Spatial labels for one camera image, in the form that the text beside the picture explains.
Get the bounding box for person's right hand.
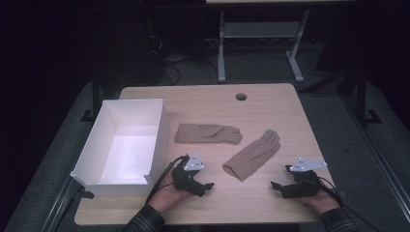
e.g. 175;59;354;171
298;189;341;216

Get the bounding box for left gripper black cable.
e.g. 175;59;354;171
145;155;190;205

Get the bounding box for white box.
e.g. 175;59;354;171
70;98;170;197

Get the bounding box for person's left hand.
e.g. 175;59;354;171
148;182;191;214

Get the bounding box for white metal desk frame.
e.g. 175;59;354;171
217;9;309;84

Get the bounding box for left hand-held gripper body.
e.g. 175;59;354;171
171;152;205;195

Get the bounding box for beige knit glove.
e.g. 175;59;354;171
174;123;244;145
221;129;281;182

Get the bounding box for black metal stand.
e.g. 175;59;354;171
337;64;383;127
80;71;104;124

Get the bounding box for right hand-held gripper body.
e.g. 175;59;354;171
284;157;328;198

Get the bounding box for black floor cables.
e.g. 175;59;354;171
148;35;220;86

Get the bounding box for aluminium floor rail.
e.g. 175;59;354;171
341;96;410;223
42;175;82;232

